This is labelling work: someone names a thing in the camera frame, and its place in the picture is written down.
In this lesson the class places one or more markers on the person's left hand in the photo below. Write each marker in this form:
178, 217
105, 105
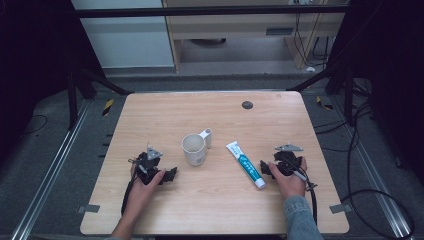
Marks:
142, 191

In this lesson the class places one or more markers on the black curtain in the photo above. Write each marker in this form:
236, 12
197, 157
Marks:
36, 60
390, 73

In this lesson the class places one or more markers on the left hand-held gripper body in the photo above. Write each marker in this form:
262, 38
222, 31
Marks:
147, 166

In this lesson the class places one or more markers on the grey round table grommet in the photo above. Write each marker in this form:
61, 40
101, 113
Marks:
247, 105

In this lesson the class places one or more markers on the person's right hand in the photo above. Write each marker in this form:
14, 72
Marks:
290, 183

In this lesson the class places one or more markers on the aluminium floor rail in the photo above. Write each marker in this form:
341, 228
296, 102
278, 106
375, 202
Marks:
373, 173
50, 170

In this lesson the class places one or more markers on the black metal stand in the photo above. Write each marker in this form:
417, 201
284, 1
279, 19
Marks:
71, 100
346, 90

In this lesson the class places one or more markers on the light wooden desk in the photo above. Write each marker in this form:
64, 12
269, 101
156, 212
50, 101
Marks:
240, 28

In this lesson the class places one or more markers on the white cabinet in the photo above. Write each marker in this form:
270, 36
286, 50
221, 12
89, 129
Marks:
126, 36

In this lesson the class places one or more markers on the grey metal table bracket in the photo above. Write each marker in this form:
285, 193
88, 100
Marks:
340, 208
88, 208

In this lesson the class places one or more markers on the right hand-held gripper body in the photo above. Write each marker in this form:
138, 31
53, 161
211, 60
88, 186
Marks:
287, 159

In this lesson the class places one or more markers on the white and teal toothpaste tube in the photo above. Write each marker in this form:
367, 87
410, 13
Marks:
247, 165

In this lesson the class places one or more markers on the small white plug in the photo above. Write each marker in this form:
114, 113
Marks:
310, 69

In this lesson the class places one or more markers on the black horizontal bar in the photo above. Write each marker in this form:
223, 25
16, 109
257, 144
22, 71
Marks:
210, 12

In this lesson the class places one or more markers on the yellow and black tape strip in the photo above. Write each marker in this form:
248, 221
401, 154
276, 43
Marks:
324, 104
107, 107

